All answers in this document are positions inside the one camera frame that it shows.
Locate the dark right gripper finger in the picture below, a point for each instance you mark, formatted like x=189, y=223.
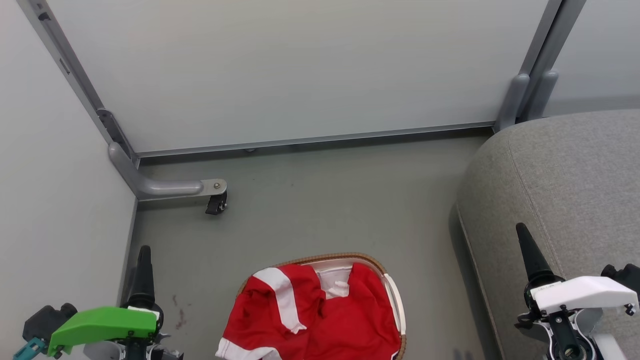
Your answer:
x=535, y=262

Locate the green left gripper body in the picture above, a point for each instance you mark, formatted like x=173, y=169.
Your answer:
x=105, y=322

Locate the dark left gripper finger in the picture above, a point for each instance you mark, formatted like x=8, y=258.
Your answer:
x=144, y=280

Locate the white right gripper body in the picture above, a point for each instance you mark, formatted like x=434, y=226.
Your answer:
x=585, y=295

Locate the red shirt with white stripes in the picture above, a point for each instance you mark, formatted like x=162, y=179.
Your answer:
x=320, y=325

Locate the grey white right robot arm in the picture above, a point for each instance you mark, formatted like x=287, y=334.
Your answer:
x=610, y=349

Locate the grey fabric sofa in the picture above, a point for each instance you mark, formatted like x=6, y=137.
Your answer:
x=565, y=210

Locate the grey partition foot bar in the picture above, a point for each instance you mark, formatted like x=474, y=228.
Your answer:
x=160, y=187

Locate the black caster wheel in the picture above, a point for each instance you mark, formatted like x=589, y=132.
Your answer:
x=216, y=203

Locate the woven brown laundry basket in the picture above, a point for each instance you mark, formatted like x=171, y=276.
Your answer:
x=372, y=260

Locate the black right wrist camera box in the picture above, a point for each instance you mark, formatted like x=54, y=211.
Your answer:
x=625, y=275

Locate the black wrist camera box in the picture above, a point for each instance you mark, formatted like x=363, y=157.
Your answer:
x=47, y=320
x=625, y=275

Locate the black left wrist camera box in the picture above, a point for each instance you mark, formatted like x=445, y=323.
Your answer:
x=47, y=320

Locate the grey partition post with foot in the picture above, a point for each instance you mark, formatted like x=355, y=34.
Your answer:
x=520, y=95
x=547, y=85

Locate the grey partition bottom rail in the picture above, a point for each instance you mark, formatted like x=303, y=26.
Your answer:
x=315, y=138

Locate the grey partition corner post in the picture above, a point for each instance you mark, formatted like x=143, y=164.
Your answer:
x=70, y=70

